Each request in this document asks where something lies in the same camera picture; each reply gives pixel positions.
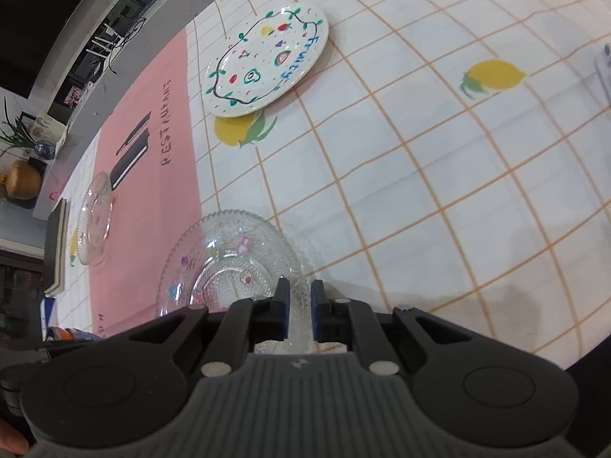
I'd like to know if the green leafy plant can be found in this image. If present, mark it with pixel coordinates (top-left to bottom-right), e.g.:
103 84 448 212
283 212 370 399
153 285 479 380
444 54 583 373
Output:
0 98 39 146

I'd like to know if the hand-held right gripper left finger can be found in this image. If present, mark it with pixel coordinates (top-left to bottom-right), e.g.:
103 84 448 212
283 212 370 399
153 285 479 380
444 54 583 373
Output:
107 276 292 377

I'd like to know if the white painted fruit plate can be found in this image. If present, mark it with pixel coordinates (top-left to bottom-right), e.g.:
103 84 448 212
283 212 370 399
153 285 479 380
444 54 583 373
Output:
200 4 330 118

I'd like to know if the white router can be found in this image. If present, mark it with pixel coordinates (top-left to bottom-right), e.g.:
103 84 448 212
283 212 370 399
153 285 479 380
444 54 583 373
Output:
86 19 125 58

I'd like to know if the white jellyfish print card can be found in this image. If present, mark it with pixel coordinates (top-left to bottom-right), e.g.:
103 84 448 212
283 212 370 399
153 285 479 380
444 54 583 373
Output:
29 113 70 146

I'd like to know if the black hardcover book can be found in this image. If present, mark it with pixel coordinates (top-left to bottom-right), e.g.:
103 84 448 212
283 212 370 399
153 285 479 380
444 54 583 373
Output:
44 198 70 295

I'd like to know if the person's left hand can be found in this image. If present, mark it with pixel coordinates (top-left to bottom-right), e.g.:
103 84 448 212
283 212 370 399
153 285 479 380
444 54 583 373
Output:
0 420 28 457

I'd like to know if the gold vase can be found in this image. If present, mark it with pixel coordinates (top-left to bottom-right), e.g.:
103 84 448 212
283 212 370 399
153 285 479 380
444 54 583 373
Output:
5 160 43 200

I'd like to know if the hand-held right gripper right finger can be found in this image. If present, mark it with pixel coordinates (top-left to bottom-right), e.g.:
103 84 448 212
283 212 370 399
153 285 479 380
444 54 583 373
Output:
310 279 484 375

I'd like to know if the checked lemon print tablecloth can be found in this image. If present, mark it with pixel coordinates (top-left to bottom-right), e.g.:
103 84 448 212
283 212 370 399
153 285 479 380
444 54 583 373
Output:
48 0 611 373

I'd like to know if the clear flower-patterned glass plate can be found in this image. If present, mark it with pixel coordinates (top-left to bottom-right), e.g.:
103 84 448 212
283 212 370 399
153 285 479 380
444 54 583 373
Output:
73 172 116 267
157 209 318 356

